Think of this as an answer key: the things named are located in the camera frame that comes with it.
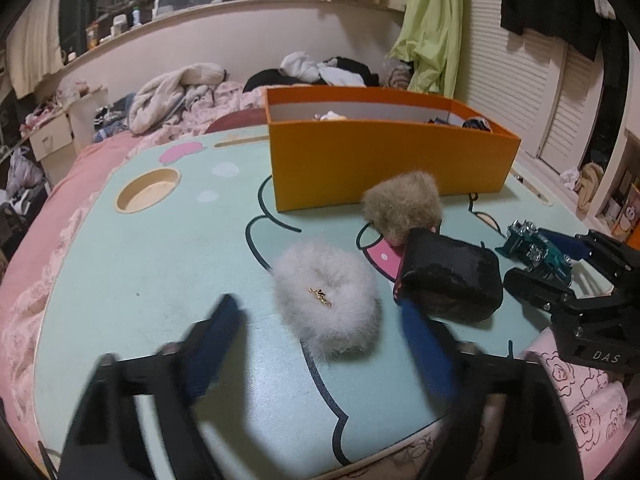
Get beige plush toy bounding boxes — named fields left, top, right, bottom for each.
left=577, top=162, right=606, bottom=211

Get white bookshelf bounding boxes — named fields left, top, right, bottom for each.
left=587, top=135, right=640, bottom=251

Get green toy car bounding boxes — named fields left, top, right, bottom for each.
left=496, top=219, right=573, bottom=281

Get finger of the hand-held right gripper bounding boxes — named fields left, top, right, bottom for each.
left=502, top=267, right=576, bottom=317
left=537, top=228, right=640, bottom=286

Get black pouch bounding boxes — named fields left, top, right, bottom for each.
left=392, top=227, right=503, bottom=322

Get mint green desktop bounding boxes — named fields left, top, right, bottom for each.
left=32, top=127, right=616, bottom=480

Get tall white bin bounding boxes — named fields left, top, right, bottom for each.
left=67, top=85, right=108, bottom=143

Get grey plastic bag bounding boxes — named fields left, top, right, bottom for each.
left=7, top=147, right=51, bottom=196

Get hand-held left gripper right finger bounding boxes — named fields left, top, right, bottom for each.
left=397, top=297, right=586, bottom=480

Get pink bedsheet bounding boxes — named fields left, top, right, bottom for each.
left=0, top=130, right=640, bottom=480

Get hanging black clothes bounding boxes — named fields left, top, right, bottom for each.
left=500, top=0, right=631, bottom=61

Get white garment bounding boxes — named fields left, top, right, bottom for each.
left=280, top=51, right=366, bottom=87

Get black garment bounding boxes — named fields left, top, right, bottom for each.
left=242, top=67, right=301, bottom=93

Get orange cardboard box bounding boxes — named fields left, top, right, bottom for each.
left=264, top=85, right=522, bottom=213

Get dark patterned clothes pile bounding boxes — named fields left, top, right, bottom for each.
left=95, top=92, right=136, bottom=143

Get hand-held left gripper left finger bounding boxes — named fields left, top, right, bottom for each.
left=60, top=294, right=246, bottom=480

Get white cardboard storage box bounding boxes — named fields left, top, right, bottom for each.
left=30, top=110, right=76, bottom=171

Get pink patterned quilt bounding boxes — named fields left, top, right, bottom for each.
left=180, top=80, right=266, bottom=133

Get pile of clothes on bed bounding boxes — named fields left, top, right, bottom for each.
left=127, top=62, right=226, bottom=133

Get white fluffy scrunchie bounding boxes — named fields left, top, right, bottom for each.
left=271, top=240, right=382, bottom=361

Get white louvered closet door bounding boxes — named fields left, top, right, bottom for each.
left=452, top=0, right=608, bottom=173

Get beige fur pompom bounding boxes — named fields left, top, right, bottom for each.
left=361, top=171, right=445, bottom=243

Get green curtain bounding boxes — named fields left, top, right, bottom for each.
left=387, top=0, right=466, bottom=98

